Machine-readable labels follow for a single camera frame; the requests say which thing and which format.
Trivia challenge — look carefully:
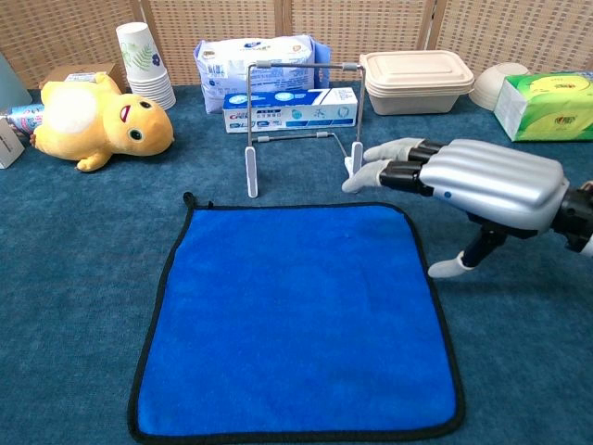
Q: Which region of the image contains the woven folding screen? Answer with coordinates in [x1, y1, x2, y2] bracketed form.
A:
[0, 0, 593, 92]

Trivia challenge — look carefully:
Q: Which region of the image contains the stack of paper cups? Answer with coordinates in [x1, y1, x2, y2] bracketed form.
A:
[115, 21, 178, 111]

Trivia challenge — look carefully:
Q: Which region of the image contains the green tissue pack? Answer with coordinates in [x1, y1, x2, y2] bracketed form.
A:
[493, 71, 593, 143]

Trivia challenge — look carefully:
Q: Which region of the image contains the beige lidded food container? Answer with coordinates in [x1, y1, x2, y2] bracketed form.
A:
[359, 49, 476, 117]

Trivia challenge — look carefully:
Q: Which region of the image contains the white cardboard box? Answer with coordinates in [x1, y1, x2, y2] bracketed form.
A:
[0, 115, 26, 170]

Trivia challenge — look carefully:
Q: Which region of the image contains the blue white toothpaste box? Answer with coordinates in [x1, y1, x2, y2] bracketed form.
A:
[222, 87, 360, 134]

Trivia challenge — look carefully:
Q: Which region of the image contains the metal wire rack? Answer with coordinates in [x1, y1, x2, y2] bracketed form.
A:
[244, 60, 367, 199]

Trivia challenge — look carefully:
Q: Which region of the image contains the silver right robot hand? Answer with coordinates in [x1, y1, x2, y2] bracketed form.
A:
[341, 136, 570, 279]

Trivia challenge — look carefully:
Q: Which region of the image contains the white bowl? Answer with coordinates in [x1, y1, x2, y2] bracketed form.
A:
[469, 62, 532, 111]

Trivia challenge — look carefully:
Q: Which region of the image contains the teal table cloth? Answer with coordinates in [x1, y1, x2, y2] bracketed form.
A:
[0, 81, 593, 445]

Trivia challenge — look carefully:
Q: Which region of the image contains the brown cardboard box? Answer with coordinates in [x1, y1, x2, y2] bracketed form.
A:
[39, 63, 129, 94]

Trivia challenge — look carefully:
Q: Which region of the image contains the grey-blue mug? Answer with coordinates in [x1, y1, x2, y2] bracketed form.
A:
[0, 50, 33, 110]

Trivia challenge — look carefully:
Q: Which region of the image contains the blue cloth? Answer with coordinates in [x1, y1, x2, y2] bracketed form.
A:
[127, 191, 466, 445]

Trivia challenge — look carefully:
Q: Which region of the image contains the yellow plush toy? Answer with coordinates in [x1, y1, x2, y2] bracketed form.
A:
[31, 72, 176, 173]

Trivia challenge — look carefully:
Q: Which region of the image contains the small blue-labelled plastic bottle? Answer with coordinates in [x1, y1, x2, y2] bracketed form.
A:
[4, 103, 45, 136]

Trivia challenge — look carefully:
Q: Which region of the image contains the white blue tissue pack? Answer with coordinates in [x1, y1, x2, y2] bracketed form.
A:
[193, 34, 333, 115]

